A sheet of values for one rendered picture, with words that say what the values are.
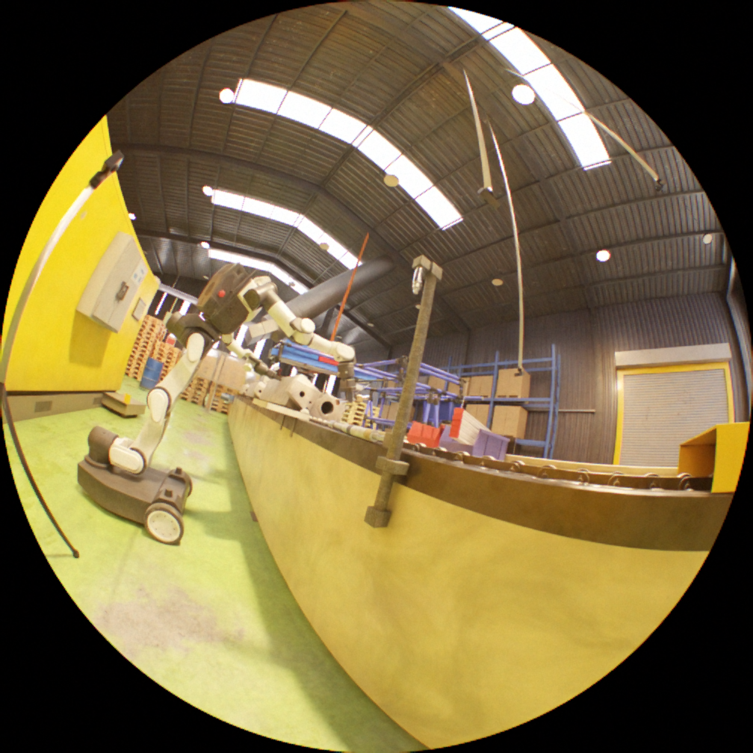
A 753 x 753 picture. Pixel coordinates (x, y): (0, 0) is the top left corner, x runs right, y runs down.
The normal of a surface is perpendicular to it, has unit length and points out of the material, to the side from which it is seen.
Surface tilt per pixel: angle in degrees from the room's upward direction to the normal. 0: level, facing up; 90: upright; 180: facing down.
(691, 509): 90
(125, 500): 90
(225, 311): 110
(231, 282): 100
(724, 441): 90
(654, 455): 90
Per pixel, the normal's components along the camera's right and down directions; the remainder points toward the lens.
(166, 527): 0.57, -0.05
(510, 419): -0.78, -0.33
